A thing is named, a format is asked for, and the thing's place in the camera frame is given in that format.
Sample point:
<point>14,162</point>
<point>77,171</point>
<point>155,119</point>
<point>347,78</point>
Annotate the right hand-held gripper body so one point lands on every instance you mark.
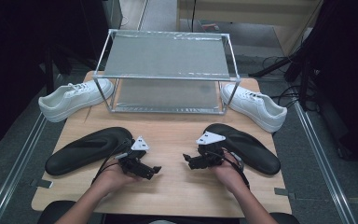
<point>210,154</point>

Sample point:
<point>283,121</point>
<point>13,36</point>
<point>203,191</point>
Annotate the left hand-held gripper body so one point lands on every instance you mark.
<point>135,160</point>

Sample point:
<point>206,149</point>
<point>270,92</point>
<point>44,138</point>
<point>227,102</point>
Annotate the black slipper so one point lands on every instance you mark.
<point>84,152</point>
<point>251,152</point>

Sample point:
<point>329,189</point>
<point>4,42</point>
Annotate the white sneaker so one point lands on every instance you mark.
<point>71,99</point>
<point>254,107</point>

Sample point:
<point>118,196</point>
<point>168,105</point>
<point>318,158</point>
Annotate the metal shoe rack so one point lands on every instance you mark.
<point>167,56</point>

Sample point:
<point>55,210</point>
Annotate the person's left hand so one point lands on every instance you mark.
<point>115,179</point>

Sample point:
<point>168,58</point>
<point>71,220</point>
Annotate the person's right hand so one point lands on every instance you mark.
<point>228,175</point>

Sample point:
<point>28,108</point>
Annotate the grey tape strip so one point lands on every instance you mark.
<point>284,192</point>
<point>42,183</point>

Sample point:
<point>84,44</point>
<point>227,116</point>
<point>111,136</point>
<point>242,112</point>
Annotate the person's left leg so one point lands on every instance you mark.
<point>56,213</point>

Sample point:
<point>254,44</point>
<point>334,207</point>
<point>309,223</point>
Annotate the person's leg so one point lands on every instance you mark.
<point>56,213</point>
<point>287,219</point>

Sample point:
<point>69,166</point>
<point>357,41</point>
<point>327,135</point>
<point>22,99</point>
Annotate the person's right leg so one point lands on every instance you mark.
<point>287,219</point>

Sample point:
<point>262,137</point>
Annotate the black tripod stand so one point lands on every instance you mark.
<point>273,67</point>

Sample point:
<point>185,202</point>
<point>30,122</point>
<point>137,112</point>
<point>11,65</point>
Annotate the small red object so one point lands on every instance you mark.
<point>209,27</point>

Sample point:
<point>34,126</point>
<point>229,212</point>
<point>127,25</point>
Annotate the wooden cabinet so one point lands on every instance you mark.
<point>248,12</point>

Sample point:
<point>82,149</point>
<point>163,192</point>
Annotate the black curtain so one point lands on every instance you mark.
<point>348,62</point>
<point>18,46</point>

